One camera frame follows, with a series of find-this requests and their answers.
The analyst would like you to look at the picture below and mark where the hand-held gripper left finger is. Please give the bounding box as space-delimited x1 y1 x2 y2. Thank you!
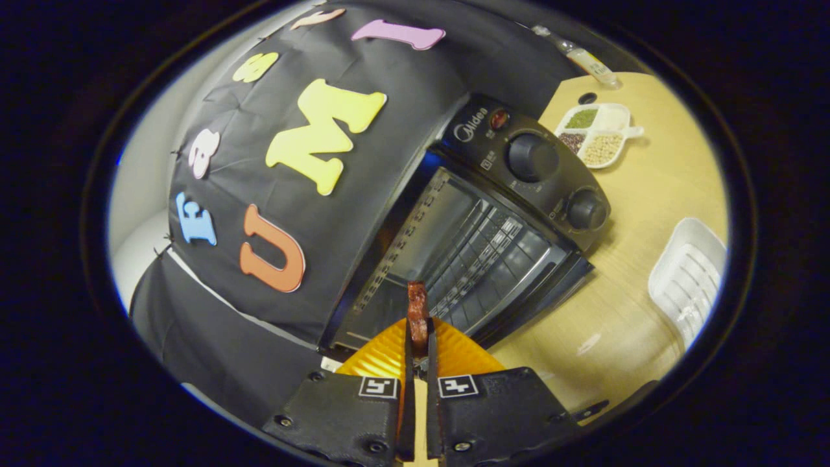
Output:
263 317 416 466

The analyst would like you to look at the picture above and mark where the clear bottle with yellow label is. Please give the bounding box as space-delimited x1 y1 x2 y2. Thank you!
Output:
532 25 622 90

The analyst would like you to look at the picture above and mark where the black toaster oven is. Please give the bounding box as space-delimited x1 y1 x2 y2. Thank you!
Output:
321 93 613 422

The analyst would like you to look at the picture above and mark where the white plastic tray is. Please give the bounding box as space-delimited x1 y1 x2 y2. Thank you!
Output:
648 217 728 351

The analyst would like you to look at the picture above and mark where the white divided dish of beans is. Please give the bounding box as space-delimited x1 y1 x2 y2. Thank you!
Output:
554 102 644 169

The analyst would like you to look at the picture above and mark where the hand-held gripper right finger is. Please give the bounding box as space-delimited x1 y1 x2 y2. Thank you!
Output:
425 317 581 467

